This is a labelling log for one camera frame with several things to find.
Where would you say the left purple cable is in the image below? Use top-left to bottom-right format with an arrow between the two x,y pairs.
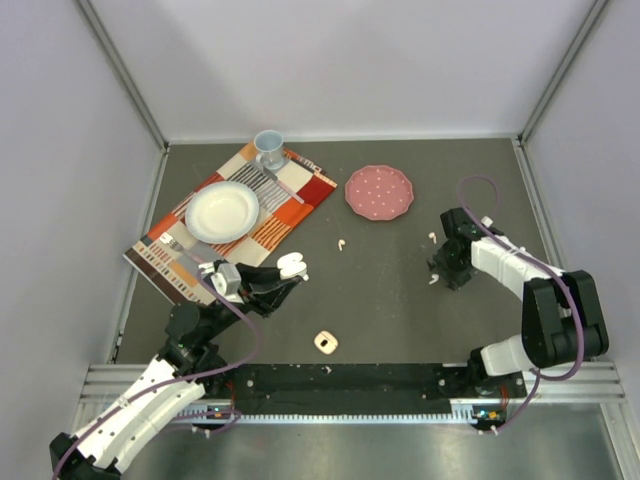
52,264 -> 261,476

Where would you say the knife with pink handle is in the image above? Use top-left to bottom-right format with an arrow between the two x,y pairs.
251,161 -> 304,204

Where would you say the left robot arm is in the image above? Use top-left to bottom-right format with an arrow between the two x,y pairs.
49,252 -> 309,479

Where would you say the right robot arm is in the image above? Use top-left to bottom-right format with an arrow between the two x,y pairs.
427,207 -> 610,396

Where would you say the fork with pink handle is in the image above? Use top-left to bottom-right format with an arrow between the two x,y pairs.
159,232 -> 210,267

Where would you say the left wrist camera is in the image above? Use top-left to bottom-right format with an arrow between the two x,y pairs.
198,260 -> 243,304

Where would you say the patchwork placemat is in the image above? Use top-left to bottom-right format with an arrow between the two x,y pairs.
124,144 -> 337,304

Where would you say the white bowl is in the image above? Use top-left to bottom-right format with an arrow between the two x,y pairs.
185,181 -> 260,244

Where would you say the beige earbuds charging case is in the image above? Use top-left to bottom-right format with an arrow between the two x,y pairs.
313,331 -> 339,355

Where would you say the pink dotted plate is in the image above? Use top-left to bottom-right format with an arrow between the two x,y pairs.
345,165 -> 414,221

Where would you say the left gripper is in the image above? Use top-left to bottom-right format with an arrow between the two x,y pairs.
204,262 -> 302,340

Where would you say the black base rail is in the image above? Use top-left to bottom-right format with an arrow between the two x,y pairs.
219,362 -> 481,416

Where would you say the white earbuds charging case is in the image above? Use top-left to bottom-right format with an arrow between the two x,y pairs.
276,252 -> 307,280

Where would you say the light blue cup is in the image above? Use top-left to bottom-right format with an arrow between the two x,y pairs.
253,130 -> 286,172

